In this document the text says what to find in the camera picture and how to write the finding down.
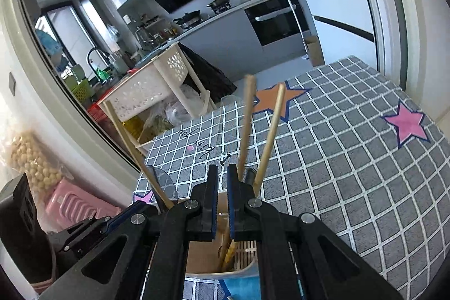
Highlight transparent grey plastic spoon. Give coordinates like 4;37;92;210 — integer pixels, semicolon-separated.
145;164;178;206

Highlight yellow oil bottle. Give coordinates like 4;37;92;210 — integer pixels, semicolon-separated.
121;115;152;142

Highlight black bag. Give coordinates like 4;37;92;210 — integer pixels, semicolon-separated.
181;44;238;100

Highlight beige plastic utensil holder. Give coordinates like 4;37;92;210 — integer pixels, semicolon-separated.
184;191;261;281

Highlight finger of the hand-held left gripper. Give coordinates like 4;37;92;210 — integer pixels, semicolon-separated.
49;201;159;272

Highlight beige perforated basket cart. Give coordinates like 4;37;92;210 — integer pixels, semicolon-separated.
96;42;219;155

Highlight wooden chopstick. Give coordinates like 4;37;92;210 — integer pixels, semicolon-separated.
252;83;286;197
238;74;256;183
104;101;174;209

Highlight bag of pale beans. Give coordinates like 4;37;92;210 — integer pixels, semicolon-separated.
2;129;66;195

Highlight black wok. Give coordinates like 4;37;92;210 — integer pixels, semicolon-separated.
173;10;202;30

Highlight kitchen faucet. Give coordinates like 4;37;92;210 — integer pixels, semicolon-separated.
86;48;115;79

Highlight pink plastic stool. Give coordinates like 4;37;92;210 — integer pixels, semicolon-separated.
44;179;122;232

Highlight cardboard box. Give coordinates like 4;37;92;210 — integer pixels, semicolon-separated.
303;36;326;68

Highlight black built-in oven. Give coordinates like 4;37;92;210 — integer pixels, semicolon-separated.
244;0;312;48

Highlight green plastic basket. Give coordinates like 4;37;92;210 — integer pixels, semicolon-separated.
65;73;95;102

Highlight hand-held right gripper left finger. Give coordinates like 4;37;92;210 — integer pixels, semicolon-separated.
39;164;219;300

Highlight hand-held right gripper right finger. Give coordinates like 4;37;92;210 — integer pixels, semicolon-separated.
227;164;405;300

